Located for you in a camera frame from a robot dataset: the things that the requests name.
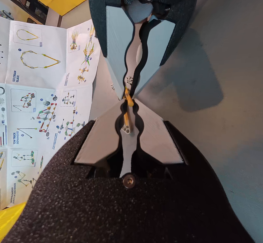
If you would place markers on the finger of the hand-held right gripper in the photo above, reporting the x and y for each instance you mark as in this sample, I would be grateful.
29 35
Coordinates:
117 41
158 45

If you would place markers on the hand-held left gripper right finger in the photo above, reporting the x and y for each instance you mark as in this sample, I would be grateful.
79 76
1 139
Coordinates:
160 144

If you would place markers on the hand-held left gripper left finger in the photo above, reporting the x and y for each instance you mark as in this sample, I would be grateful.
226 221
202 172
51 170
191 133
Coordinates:
98 144

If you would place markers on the small grey toy connector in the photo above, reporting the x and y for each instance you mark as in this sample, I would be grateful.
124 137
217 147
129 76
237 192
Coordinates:
130 79
112 86

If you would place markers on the grey desk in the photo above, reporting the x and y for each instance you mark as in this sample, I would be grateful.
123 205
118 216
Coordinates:
222 103

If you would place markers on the printed instruction sheet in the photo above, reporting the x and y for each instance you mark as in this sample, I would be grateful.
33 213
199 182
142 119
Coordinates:
37 103

